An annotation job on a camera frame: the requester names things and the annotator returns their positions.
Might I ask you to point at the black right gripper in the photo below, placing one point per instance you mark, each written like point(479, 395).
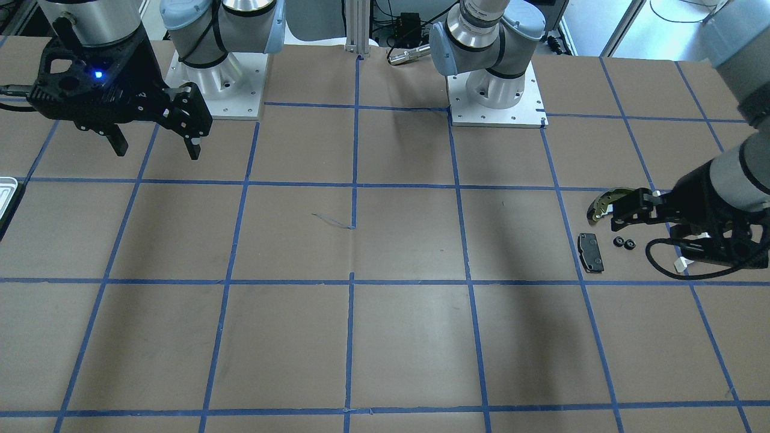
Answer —
point(146, 67)

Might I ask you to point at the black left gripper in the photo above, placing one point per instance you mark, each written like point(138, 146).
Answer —
point(696, 191)

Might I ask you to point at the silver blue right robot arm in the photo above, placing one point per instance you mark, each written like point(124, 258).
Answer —
point(203, 32)

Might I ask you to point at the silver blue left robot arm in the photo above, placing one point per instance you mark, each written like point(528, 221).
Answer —
point(698, 131)

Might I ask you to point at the silver metal tray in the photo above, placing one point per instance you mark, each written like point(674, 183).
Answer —
point(10, 193)

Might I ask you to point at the olive green brake shoe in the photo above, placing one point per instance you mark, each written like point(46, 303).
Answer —
point(603, 204)

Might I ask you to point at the black brake pad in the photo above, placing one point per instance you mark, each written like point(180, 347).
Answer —
point(589, 253)

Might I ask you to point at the white curved plastic bracket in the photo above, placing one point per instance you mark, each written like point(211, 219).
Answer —
point(681, 264)

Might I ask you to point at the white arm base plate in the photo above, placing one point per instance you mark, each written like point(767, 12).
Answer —
point(479, 99)

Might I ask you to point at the aluminium frame post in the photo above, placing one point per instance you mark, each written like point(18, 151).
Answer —
point(357, 23)

